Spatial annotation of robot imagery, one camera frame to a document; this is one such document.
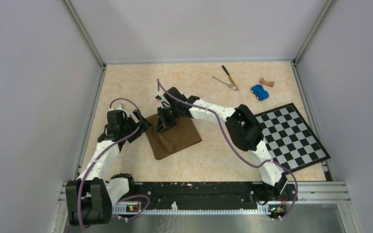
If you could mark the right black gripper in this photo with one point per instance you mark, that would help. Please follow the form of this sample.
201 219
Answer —
162 123

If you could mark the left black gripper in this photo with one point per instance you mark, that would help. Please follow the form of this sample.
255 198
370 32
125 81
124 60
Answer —
145 124

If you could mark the brown cloth napkin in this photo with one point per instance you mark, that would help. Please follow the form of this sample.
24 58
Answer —
183 135

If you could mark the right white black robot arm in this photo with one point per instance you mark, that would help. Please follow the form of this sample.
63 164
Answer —
239 126

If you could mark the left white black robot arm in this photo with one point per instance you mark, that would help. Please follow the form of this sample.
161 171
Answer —
90 198

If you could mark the blue toy car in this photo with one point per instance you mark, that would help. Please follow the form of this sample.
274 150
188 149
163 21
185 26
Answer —
259 92

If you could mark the small brown wooden piece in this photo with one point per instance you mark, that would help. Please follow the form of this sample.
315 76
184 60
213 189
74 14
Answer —
266 83

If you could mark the black white checkerboard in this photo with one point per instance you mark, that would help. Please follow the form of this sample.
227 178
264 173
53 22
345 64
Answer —
289 139

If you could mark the black-handled knife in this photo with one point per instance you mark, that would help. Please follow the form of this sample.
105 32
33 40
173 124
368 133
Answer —
232 83

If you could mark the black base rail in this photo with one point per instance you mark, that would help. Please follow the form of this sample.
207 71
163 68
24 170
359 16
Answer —
208 196

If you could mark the aluminium frame rail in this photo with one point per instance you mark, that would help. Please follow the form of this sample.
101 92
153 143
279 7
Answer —
323 193

